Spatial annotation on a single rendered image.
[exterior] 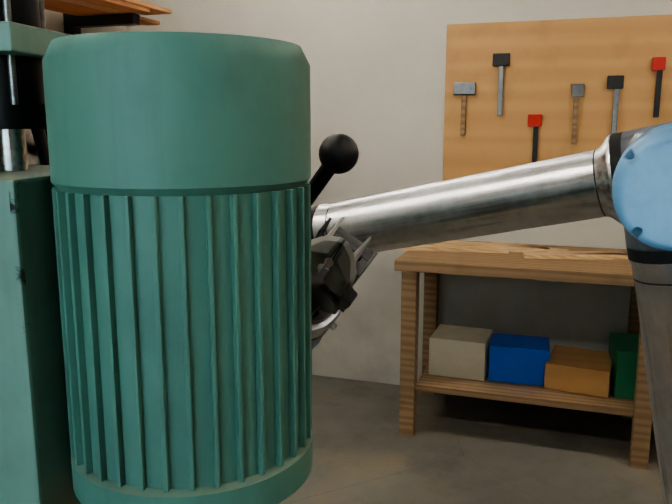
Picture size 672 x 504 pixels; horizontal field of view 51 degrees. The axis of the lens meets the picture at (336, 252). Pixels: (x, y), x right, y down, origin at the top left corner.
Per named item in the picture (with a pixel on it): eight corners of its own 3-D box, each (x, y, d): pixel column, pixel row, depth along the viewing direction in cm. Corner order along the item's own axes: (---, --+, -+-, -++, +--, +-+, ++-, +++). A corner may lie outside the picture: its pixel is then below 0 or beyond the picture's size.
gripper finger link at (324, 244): (344, 191, 71) (325, 226, 79) (310, 231, 68) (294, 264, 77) (368, 209, 71) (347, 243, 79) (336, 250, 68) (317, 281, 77)
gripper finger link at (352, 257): (368, 209, 71) (347, 243, 79) (336, 250, 68) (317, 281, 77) (393, 228, 71) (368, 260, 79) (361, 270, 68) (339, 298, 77)
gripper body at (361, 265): (329, 212, 80) (309, 250, 91) (284, 266, 76) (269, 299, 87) (382, 252, 80) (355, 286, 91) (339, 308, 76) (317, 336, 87)
